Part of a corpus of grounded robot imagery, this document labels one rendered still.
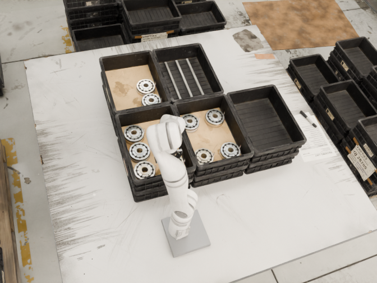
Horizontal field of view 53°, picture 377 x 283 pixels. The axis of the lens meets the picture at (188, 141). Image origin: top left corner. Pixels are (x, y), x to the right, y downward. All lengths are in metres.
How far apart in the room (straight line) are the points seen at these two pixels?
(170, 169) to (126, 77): 0.99
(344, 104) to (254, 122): 1.13
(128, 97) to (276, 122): 0.83
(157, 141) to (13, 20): 2.95
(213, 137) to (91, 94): 0.78
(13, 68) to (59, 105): 1.32
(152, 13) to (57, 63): 1.01
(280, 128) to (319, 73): 1.34
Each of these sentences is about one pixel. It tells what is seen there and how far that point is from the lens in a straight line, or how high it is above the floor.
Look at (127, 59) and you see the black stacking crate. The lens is 2.20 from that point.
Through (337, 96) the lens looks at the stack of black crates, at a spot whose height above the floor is 0.38.
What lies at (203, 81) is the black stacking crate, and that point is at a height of 0.83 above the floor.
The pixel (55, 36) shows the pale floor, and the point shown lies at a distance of 3.74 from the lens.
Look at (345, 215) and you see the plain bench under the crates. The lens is 2.15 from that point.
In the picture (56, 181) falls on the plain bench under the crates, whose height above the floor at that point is 0.70.
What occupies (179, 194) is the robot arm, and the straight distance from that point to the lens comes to 1.42.
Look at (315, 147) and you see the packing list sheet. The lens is 2.30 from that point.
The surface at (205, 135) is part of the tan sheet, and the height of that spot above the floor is 0.83.
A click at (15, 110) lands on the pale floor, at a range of 3.22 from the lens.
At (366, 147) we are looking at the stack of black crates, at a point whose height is 0.51.
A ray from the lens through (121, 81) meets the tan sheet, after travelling 2.17.
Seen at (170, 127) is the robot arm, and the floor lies 1.47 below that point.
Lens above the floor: 2.43
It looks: 56 degrees down
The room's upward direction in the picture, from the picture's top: 12 degrees clockwise
